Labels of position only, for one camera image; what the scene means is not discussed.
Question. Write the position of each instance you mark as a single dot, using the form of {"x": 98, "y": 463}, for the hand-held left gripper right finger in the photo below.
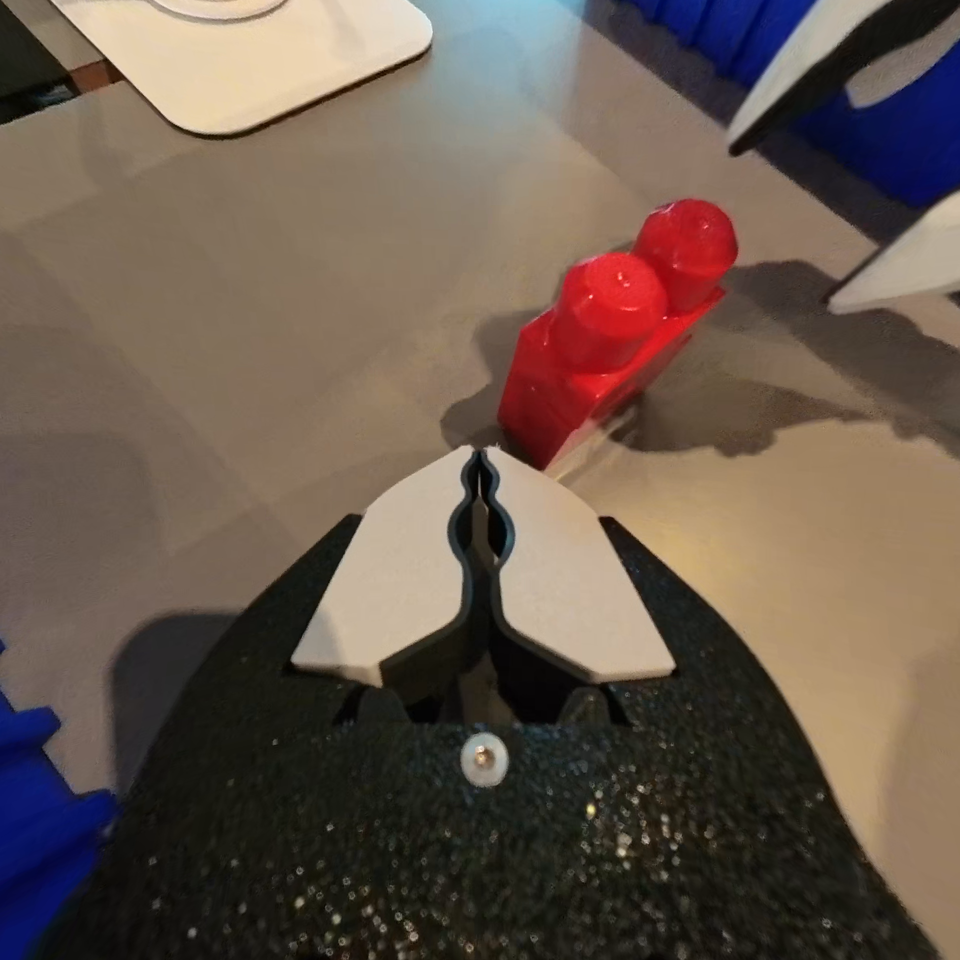
{"x": 577, "y": 592}

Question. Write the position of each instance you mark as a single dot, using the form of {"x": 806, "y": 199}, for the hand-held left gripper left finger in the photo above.
{"x": 390, "y": 585}

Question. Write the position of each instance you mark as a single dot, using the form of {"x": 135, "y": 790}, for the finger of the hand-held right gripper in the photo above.
{"x": 787, "y": 67}
{"x": 915, "y": 262}

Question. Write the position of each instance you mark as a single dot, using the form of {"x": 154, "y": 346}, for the red two-stud mega block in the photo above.
{"x": 577, "y": 375}

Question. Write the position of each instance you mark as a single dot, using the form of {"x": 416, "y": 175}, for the blue plastic block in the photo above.
{"x": 37, "y": 825}

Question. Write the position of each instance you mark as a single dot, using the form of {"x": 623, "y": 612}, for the white rounded table mat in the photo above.
{"x": 247, "y": 67}

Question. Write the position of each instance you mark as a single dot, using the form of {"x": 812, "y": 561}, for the dark furniture piece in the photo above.
{"x": 30, "y": 52}

